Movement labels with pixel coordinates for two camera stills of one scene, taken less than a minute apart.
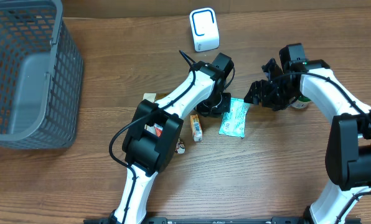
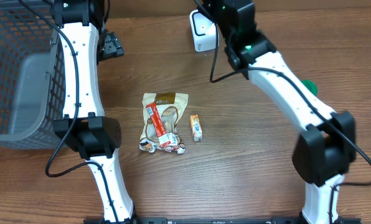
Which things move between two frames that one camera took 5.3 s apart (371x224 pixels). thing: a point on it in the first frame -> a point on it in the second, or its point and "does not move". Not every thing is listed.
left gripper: x=213 y=109 -> x=111 y=45
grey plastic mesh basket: x=35 y=76 does not move
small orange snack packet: x=196 y=127 does not move
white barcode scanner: x=205 y=29 does not move
